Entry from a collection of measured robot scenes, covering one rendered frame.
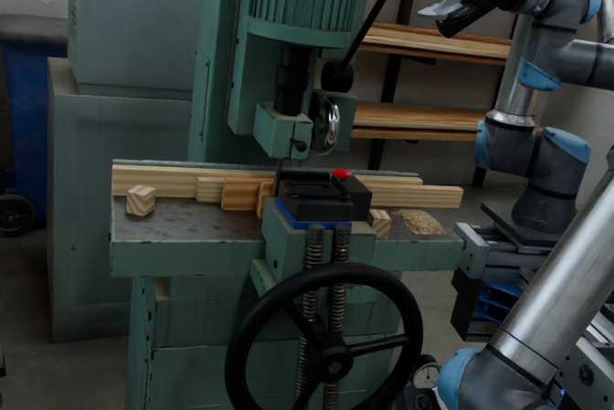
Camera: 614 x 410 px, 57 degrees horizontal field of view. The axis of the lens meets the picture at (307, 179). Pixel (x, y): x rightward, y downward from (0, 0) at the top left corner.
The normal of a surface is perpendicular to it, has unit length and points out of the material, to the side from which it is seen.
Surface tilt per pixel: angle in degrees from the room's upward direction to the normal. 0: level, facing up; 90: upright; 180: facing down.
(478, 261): 90
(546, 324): 61
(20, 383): 0
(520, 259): 90
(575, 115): 90
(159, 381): 90
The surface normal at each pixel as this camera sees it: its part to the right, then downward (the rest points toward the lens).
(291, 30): -0.14, 0.30
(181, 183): 0.30, 0.35
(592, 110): -0.90, 0.00
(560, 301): -0.35, -0.27
